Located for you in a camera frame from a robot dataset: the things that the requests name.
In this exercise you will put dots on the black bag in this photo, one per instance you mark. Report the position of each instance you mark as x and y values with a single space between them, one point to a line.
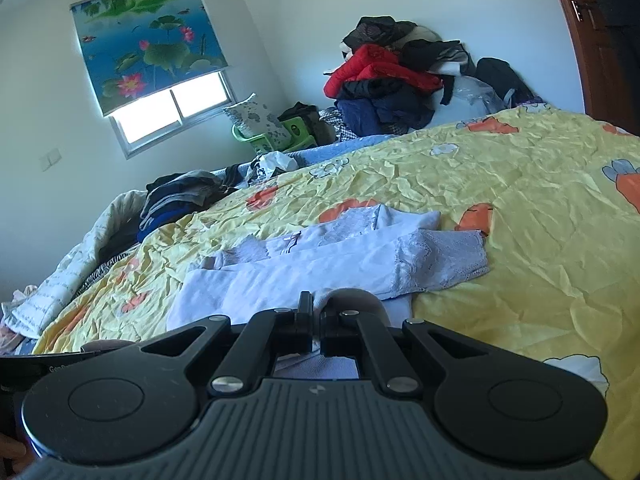
502 80

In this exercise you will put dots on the person's left hand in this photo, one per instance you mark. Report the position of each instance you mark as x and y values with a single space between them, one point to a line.
10 455

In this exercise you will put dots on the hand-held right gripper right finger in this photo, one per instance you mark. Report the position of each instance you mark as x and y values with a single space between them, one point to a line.
332 332

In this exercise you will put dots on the grey print pillow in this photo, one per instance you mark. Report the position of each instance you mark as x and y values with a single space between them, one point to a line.
255 117

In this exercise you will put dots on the dark clothes on chair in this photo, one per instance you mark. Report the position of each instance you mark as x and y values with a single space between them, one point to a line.
305 112

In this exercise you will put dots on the white printed quilt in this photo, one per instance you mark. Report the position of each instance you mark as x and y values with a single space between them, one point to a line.
65 270

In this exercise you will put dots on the blue blanket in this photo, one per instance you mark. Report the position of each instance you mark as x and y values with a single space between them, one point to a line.
350 145

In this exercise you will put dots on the metal door hinge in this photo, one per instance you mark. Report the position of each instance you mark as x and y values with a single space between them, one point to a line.
577 10

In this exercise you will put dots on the green plastic chair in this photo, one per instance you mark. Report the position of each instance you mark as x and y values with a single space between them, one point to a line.
297 132

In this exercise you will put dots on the yellow floral quilt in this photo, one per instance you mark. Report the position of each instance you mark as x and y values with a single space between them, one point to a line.
525 235

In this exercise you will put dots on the checkered cloth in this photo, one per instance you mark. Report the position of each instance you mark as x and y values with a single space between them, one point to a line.
337 125

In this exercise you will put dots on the navy blue clothes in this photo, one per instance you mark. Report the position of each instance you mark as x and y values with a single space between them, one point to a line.
385 110

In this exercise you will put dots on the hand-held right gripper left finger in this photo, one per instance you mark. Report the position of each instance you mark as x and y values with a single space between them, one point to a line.
305 320

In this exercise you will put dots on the white wall switch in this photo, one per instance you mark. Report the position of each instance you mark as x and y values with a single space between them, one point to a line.
51 160

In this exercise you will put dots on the lotus print roller blind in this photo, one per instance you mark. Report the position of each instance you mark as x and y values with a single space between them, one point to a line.
145 45

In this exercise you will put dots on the white long sleeve shirt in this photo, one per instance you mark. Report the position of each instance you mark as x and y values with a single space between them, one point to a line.
350 260

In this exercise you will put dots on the brown wooden door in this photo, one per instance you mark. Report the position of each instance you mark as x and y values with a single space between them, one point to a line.
600 50

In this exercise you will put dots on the red jacket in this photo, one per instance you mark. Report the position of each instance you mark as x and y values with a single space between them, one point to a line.
370 67

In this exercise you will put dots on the window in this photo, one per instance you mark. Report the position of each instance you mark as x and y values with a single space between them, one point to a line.
170 110

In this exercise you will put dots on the white plastic bag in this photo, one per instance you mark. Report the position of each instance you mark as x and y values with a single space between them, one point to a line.
272 165

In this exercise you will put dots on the clear plastic bag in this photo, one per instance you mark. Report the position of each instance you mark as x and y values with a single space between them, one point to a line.
470 100

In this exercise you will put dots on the zebra striped cloth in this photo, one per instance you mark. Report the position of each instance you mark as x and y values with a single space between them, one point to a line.
117 262

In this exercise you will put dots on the black and white clothes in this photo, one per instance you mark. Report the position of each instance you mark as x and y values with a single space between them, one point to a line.
385 30

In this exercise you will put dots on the pile of dark folded clothes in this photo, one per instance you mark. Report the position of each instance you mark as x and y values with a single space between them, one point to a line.
185 195

